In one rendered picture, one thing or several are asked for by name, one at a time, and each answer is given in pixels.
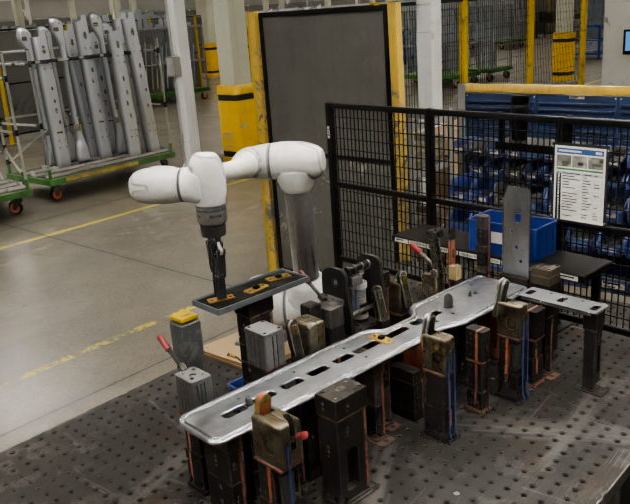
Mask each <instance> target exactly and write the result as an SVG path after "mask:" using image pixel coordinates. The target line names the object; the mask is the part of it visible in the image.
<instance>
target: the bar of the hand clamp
mask: <svg viewBox="0 0 630 504"><path fill-rule="evenodd" d="M426 234H427V235H428V241H429V248H430V255H431V262H432V269H436V270H437V271H438V277H437V278H439V275H442V276H443V275H444V269H443V262H442V255H441V248H440V240H439V238H442V237H443V231H442V230H438V229H435V228H433V229H431V230H428V231H427V233H426ZM438 268H439V269H441V272H440V273H439V270H438Z"/></svg>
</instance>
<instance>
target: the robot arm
mask: <svg viewBox="0 0 630 504"><path fill-rule="evenodd" d="M325 169H326V159H325V154H324V151H323V149H322V148H320V147H319V146H318V145H315V144H312V143H308V142H302V141H283V142H276V143H266V144H261V145H256V146H251V147H246V148H243V149H241V150H239V151H238V152H237V153H236V154H235V155H234V156H233V158H232V160H231V161H228V162H223V163H222V161H221V159H220V157H219V156H218V155H217V154H216V153H213V152H197V153H194V154H193V156H192V157H191V159H190V161H189V167H185V168H176V167H173V166H154V167H150V168H144V169H141V170H138V171H136V172H135V173H133V174H132V176H131V177H130V179H129V192H130V194H131V196H132V197H133V198H134V199H135V200H136V201H139V202H142V203H145V204H174V203H179V202H189V203H195V206H196V207H195V208H196V214H197V222H198V223H199V224H200V228H201V236H202V237H204V238H207V239H208V240H205V243H206V247H207V253H208V259H209V266H210V271H211V272H212V277H213V286H214V296H215V297H217V299H218V300H219V299H223V298H227V294H226V285H225V277H226V261H225V253H226V249H225V248H223V242H222V241H221V237H222V236H224V235H225V234H226V224H225V222H226V221H227V211H226V194H227V186H226V181H227V180H232V179H238V178H241V179H250V178H255V179H277V182H278V184H279V185H280V188H281V189H282V190H283V192H284V195H285V204H286V212H287V221H288V229H289V238H290V246H291V255H292V263H293V271H294V272H297V273H298V271H299V270H300V271H301V270H302V271H303V272H304V273H305V274H306V275H307V276H309V279H310V280H311V283H312V284H313V285H314V286H315V287H316V288H317V290H318V291H319V292H320V293H323V291H322V273H321V272H320V271H319V264H318V254H317V244H316V234H315V221H314V211H313V201H312V190H311V189H312V188H313V186H314V184H315V179H316V178H319V177H320V176H322V175H323V173H324V171H325ZM317 297H318V295H317V294H316V293H315V291H314V290H313V289H312V288H311V287H310V286H309V285H308V284H306V283H304V284H301V285H298V286H296V287H293V288H291V289H288V290H285V291H283V292H280V293H278V294H275V295H273V305H274V310H272V312H273V324H275V325H278V326H281V327H282V326H284V324H285V322H286V321H287V320H289V319H295V318H297V317H300V316H301V311H300V304H302V303H305V302H307V301H310V300H312V301H314V302H318V303H319V302H321V301H320V300H319V299H318V298H317Z"/></svg>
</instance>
